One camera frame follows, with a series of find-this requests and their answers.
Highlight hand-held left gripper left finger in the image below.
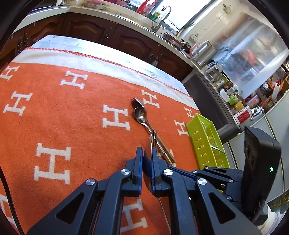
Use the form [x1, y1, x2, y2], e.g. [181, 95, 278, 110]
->
[27, 147, 144, 235]

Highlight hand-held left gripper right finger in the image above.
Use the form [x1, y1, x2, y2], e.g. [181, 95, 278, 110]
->
[151, 148, 262, 235]

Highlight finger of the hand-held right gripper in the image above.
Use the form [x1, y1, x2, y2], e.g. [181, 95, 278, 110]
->
[192, 170, 242, 204]
[204, 166, 244, 181]

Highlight large metal spoon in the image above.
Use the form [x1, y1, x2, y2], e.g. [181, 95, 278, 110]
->
[144, 129, 172, 235]

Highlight metal chopstick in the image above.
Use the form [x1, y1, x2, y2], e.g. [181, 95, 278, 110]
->
[211, 145, 227, 155]

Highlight green plastic utensil tray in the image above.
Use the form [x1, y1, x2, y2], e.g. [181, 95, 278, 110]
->
[186, 113, 231, 169]

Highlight red box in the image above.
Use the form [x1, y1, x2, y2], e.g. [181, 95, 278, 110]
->
[235, 108, 252, 124]

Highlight small metal spoon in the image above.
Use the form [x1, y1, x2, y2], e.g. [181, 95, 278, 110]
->
[134, 107, 169, 159]

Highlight paper towel roll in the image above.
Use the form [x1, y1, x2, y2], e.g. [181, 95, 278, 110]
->
[271, 82, 281, 102]

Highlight white bottle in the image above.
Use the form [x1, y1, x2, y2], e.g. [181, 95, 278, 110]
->
[219, 88, 230, 101]

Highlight dark built-in appliance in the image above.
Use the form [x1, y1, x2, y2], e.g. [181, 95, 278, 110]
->
[182, 69, 242, 145]

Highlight orange patterned blanket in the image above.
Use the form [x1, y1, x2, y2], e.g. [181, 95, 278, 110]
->
[0, 35, 204, 235]

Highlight glass jar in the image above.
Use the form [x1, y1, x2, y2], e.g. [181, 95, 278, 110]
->
[205, 62, 223, 82]

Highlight clear plastic sheet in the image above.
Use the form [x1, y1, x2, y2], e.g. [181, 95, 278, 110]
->
[222, 12, 289, 98]

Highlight steel kettle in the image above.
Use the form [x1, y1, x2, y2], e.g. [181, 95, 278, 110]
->
[194, 41, 215, 66]

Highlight dish rack with dishes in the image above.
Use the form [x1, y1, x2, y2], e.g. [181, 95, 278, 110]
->
[161, 32, 188, 49]

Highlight brown wooden cabinets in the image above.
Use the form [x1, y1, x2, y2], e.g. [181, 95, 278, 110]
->
[0, 12, 193, 76]

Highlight steel faucet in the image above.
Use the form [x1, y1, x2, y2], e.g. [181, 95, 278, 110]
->
[151, 6, 172, 33]

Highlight white kitchen countertop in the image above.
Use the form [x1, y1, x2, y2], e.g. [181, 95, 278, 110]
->
[11, 5, 204, 71]

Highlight red bottle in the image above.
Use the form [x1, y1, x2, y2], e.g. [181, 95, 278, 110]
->
[137, 0, 156, 15]

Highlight black cable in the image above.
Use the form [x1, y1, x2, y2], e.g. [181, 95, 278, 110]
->
[0, 166, 25, 235]

